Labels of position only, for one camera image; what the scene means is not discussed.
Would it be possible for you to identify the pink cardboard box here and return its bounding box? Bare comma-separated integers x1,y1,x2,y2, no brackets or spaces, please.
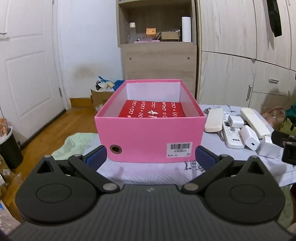
94,79,206,163

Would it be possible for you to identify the white patterned table cloth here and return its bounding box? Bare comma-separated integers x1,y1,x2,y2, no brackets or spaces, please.
51,104,296,187

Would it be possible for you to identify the mint green cloth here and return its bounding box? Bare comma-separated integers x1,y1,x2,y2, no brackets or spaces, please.
52,133,101,160

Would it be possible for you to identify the white power adapter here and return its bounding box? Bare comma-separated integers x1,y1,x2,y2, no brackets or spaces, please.
240,125,260,151

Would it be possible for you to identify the black trash bin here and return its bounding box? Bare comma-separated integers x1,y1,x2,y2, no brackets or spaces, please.
0,126,23,170

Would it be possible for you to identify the beige pink handbag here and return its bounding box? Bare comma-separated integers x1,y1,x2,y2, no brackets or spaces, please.
262,106,285,131

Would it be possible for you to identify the blue plastic bag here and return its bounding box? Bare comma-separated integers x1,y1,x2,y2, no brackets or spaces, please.
95,76,124,92

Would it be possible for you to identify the brown cardboard box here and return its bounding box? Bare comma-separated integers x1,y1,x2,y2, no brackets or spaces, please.
91,90,114,112

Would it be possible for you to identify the white paper roll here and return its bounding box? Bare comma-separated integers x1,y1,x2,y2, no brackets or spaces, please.
182,16,192,42

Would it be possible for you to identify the cream grey-screen remote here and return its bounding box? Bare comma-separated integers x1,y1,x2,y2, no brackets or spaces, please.
240,108,271,139

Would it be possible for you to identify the cream purple-button remote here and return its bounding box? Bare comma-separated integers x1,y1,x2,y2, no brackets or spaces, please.
204,108,223,133

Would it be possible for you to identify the white door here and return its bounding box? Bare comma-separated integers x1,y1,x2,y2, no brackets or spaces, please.
1,1,68,144

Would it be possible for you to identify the red patterned box liner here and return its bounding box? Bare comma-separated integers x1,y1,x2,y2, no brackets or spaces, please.
118,100,185,118

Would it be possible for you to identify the green bag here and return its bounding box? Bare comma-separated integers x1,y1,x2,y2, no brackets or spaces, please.
280,105,296,136

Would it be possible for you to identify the white TCL remote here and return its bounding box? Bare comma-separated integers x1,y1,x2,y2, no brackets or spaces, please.
222,111,245,149

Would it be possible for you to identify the orange small box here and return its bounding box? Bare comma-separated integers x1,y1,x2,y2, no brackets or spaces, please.
145,28,157,38

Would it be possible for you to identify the light wood wardrobe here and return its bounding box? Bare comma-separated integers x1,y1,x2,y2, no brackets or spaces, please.
197,0,295,113

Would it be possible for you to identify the clear bottle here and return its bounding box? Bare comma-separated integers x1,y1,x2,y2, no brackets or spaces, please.
129,22,137,44

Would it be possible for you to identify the small white charger cube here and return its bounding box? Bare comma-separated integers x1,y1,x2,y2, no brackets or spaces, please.
227,115,244,128

